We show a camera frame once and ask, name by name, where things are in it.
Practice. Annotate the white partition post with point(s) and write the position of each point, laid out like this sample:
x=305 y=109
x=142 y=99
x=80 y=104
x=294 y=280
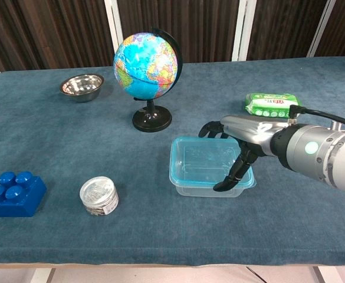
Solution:
x=113 y=32
x=244 y=29
x=321 y=29

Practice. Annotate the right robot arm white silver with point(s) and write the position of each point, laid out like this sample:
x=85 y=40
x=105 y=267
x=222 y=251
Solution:
x=322 y=156

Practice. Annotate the green wet wipes pack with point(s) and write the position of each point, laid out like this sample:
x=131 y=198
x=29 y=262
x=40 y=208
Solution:
x=269 y=106

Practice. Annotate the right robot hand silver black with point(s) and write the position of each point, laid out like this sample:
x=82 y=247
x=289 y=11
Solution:
x=249 y=129

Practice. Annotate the clear round jar metal clips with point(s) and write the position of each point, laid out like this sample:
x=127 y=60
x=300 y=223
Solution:
x=98 y=194

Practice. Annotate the desk globe black stand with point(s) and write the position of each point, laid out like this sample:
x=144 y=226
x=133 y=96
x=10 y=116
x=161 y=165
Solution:
x=145 y=65

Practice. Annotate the clear plastic food container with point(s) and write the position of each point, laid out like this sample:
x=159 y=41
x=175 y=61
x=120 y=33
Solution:
x=207 y=192

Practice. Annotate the stainless steel bowl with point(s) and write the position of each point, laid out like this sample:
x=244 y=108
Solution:
x=82 y=87

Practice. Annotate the blue tablecloth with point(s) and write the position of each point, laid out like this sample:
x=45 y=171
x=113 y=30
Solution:
x=72 y=141

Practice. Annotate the blue building block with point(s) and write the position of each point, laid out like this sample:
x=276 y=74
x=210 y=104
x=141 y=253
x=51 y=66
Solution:
x=16 y=200

